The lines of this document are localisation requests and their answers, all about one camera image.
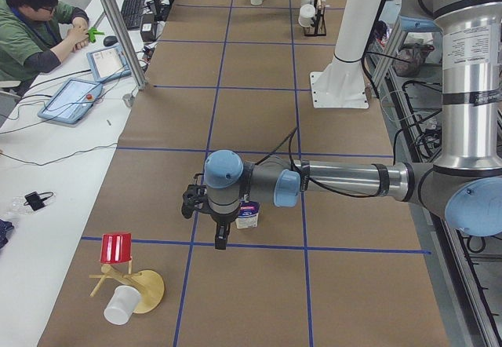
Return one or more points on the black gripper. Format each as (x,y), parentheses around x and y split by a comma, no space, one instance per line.
(222,220)

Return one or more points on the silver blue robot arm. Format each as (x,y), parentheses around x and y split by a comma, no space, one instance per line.
(462,186)

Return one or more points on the red plastic cup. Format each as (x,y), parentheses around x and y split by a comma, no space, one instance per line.
(116,248)

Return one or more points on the white plastic cup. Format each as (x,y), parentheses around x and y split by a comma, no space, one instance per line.
(122,304)

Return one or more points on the wooden mug tree stand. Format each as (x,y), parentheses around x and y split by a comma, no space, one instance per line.
(148,283)

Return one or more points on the small black device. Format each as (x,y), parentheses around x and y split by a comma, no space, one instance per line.
(34,201)

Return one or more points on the blue teach pendant near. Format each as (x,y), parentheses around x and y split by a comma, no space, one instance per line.
(71,102)

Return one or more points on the blue teach pendant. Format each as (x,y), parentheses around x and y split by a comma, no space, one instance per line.
(71,102)
(108,64)

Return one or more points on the clear plastic bag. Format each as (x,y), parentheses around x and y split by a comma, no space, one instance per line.
(18,207)

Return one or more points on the blue teach pendant far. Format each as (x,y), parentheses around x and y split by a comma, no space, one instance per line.
(108,64)

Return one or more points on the black box on desk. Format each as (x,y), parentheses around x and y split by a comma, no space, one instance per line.
(148,27)

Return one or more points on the black computer mouse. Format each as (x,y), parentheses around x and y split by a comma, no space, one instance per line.
(110,41)

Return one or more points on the black wooden mug rack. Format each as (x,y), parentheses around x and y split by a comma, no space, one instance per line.
(318,27)

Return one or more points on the white mug on rack lower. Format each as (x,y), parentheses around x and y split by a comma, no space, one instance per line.
(306,15)

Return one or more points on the green plastic object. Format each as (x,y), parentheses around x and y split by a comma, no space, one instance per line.
(93,32)

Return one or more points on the black keyboard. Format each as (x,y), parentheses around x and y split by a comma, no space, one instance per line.
(132,12)

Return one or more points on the person in green shirt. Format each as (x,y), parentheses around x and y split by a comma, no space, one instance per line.
(37,36)

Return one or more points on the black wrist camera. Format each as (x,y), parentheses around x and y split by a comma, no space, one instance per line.
(194,197)

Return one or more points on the aluminium frame post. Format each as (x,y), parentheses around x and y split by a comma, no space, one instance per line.
(116,21)

